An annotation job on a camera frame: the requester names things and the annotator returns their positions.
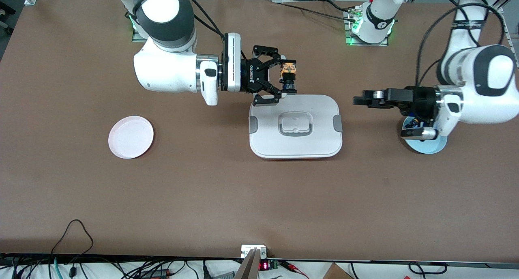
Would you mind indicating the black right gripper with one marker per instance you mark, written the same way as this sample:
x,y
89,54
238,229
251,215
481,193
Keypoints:
x,y
251,74

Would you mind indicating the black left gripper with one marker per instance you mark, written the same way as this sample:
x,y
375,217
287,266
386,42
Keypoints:
x,y
422,98

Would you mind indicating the orange and black switch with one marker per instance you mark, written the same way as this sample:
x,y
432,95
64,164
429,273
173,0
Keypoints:
x,y
288,74

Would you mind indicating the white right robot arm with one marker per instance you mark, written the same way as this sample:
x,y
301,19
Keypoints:
x,y
170,68

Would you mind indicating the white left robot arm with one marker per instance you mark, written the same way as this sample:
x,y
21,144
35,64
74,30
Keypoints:
x,y
494,92

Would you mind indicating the pink box with white lid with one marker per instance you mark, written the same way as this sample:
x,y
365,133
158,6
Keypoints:
x,y
296,145

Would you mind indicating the small white device box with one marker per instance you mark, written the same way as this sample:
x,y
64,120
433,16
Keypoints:
x,y
247,250

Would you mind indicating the light blue round plate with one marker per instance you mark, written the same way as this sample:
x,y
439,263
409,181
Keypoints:
x,y
429,146

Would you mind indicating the pale pink round plate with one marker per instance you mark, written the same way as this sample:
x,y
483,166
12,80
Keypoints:
x,y
130,137

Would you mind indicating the brown cardboard piece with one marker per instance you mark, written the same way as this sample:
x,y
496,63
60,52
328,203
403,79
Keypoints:
x,y
336,273

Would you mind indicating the red digit display module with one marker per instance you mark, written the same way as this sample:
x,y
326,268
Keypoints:
x,y
264,265

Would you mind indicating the aluminium profile bar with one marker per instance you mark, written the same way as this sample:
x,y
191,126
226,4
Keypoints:
x,y
249,269

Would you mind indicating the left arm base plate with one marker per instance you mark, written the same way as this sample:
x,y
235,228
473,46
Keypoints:
x,y
350,37

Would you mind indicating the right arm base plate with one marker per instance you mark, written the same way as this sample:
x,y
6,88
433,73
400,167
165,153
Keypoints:
x,y
138,33

